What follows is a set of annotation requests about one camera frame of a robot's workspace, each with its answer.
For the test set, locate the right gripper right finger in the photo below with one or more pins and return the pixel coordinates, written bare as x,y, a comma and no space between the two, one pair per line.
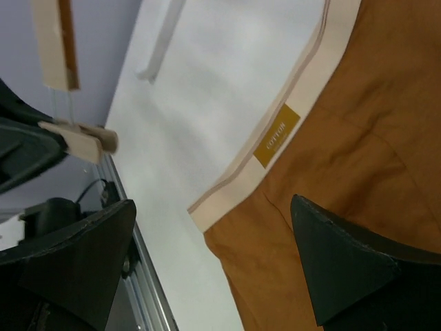
360,280

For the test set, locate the wooden clip hanger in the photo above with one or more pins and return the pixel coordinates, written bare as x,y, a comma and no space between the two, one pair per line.
54,30

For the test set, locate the white metal clothes rack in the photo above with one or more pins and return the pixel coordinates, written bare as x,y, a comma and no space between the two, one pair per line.
160,19

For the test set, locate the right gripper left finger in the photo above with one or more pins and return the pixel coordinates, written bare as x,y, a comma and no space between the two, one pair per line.
67,279

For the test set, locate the brown underwear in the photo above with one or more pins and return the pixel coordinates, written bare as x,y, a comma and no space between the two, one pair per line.
356,130

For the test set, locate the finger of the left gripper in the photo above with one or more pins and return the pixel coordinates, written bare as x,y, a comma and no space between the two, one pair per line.
27,150

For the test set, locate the aluminium mounting rail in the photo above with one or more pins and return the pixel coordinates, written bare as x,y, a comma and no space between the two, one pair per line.
139,281

